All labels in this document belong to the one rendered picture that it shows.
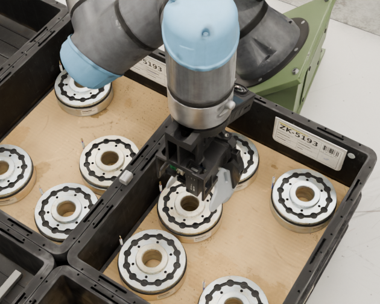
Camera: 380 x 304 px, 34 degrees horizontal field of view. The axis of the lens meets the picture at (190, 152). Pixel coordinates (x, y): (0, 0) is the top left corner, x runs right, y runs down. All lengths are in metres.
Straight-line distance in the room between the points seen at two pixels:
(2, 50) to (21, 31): 0.06
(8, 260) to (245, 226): 0.37
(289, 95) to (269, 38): 0.11
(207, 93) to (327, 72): 0.76
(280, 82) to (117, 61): 0.48
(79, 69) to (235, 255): 0.39
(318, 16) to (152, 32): 0.60
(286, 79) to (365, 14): 1.46
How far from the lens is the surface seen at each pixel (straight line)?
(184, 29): 0.61
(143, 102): 1.15
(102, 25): 0.75
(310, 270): 0.88
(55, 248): 0.90
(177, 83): 0.66
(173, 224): 0.97
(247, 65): 1.23
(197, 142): 0.72
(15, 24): 1.34
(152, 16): 0.72
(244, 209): 1.02
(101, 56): 0.76
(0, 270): 1.02
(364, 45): 1.47
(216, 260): 0.98
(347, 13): 2.59
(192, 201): 1.01
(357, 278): 1.14
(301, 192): 1.03
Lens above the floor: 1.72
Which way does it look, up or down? 55 degrees down
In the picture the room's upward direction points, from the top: 1 degrees counter-clockwise
